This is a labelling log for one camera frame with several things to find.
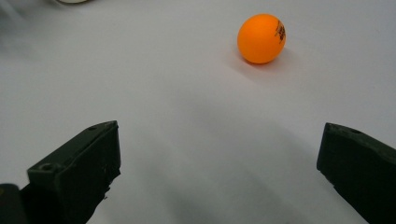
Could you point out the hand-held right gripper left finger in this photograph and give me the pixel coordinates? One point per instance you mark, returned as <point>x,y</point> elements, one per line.
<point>77,174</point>

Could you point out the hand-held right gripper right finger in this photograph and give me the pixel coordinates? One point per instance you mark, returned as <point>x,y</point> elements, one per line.
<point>361,168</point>

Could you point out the orange table tennis ball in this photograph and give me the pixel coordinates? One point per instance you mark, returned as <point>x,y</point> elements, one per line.
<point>260,39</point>

